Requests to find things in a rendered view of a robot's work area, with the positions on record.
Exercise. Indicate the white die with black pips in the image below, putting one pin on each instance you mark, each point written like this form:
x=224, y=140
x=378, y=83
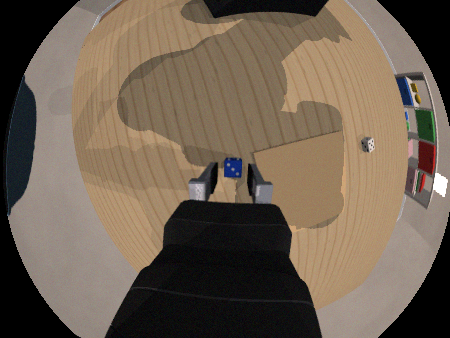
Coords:
x=368, y=144

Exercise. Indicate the blue die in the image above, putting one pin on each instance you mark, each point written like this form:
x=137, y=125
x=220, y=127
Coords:
x=233, y=167

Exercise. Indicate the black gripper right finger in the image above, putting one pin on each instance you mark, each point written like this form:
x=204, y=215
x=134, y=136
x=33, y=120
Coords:
x=260, y=190

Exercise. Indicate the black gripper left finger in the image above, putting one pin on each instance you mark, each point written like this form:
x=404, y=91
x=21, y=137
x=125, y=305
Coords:
x=201, y=188

